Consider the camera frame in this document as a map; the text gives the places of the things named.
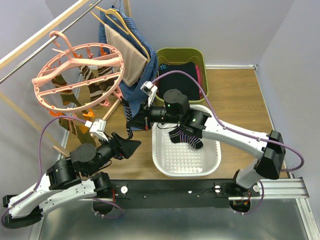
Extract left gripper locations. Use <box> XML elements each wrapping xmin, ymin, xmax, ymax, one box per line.
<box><xmin>85</xmin><ymin>132</ymin><xmax>142</xmax><ymax>178</ymax></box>

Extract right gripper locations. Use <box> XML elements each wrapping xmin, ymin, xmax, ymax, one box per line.
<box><xmin>126</xmin><ymin>98</ymin><xmax>181</xmax><ymax>132</ymax></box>

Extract black white striped sock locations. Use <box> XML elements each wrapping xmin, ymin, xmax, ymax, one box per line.
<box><xmin>168</xmin><ymin>129</ymin><xmax>203</xmax><ymax>150</ymax></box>

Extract pink round clip hanger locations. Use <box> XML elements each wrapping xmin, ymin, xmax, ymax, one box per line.
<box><xmin>32</xmin><ymin>30</ymin><xmax>124</xmax><ymax>118</ymax></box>

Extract olive wavy striped sock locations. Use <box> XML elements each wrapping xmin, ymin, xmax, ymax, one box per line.
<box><xmin>51</xmin><ymin>74</ymin><xmax>81</xmax><ymax>107</ymax></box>

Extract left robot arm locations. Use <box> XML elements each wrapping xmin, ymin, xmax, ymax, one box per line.
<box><xmin>1</xmin><ymin>132</ymin><xmax>141</xmax><ymax>229</ymax></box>

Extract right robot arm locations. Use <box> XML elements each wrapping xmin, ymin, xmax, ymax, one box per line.
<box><xmin>127</xmin><ymin>89</ymin><xmax>286</xmax><ymax>196</ymax></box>

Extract yellow wooden hanger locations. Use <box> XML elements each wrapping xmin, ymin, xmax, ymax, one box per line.
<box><xmin>90</xmin><ymin>6</ymin><xmax>155</xmax><ymax>63</ymax></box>

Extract blue checkered shirt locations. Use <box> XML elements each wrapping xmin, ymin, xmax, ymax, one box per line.
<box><xmin>98</xmin><ymin>11</ymin><xmax>158</xmax><ymax>116</ymax></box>

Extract white plastic basket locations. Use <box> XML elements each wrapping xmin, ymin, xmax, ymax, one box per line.
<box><xmin>151</xmin><ymin>104</ymin><xmax>222</xmax><ymax>178</ymax></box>

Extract black folded clothes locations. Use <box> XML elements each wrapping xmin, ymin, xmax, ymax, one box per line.
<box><xmin>157</xmin><ymin>62</ymin><xmax>200</xmax><ymax>101</ymax></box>

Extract beige cloth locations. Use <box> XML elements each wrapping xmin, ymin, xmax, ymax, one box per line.
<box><xmin>104</xmin><ymin>24</ymin><xmax>147</xmax><ymax>87</ymax></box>

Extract pink folded garment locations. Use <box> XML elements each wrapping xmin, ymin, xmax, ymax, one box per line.
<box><xmin>195</xmin><ymin>64</ymin><xmax>202</xmax><ymax>100</ymax></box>

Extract olive green bin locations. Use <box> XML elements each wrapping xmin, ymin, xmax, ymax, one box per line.
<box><xmin>156</xmin><ymin>47</ymin><xmax>208</xmax><ymax>105</ymax></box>

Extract metal rack rod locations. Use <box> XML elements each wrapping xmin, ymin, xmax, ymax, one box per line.
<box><xmin>0</xmin><ymin>0</ymin><xmax>88</xmax><ymax>84</ymax></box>

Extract wooden clothes rack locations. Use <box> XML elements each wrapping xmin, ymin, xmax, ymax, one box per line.
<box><xmin>0</xmin><ymin>0</ymin><xmax>124</xmax><ymax>157</ymax></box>

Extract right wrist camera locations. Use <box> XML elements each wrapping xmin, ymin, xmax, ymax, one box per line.
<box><xmin>140</xmin><ymin>81</ymin><xmax>158</xmax><ymax>107</ymax></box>

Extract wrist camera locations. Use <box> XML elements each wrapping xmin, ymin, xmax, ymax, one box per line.
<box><xmin>84</xmin><ymin>119</ymin><xmax>109</xmax><ymax>142</ymax></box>
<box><xmin>140</xmin><ymin>81</ymin><xmax>158</xmax><ymax>107</ymax></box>

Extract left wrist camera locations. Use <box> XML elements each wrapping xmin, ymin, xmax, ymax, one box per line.
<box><xmin>84</xmin><ymin>119</ymin><xmax>109</xmax><ymax>142</ymax></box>

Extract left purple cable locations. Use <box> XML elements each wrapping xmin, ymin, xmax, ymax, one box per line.
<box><xmin>0</xmin><ymin>117</ymin><xmax>87</xmax><ymax>226</ymax></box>

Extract black mounting base rail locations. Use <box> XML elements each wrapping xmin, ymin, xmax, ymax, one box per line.
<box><xmin>111</xmin><ymin>178</ymin><xmax>260</xmax><ymax>209</ymax></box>

